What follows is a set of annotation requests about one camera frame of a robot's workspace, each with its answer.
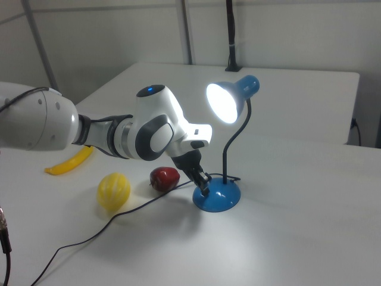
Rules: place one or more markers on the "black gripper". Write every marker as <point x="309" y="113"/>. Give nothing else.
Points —
<point x="187" y="164"/>

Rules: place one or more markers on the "blue gooseneck desk lamp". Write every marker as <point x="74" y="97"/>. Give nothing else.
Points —
<point x="220" y="198"/>

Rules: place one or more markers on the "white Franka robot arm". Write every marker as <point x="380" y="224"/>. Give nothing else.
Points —
<point x="154" y="134"/>

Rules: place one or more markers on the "dark red apple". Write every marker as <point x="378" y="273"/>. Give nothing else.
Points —
<point x="164" y="178"/>

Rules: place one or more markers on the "yellow ribbed melon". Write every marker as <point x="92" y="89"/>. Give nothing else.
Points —
<point x="113" y="191"/>

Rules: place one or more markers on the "yellow banana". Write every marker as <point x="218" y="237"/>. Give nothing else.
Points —
<point x="70" y="164"/>

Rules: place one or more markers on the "black clamped pole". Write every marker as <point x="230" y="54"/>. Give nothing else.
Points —
<point x="231" y="32"/>

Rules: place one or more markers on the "grey partition frame post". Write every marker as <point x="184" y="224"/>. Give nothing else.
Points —
<point x="188" y="32"/>
<point x="41" y="47"/>

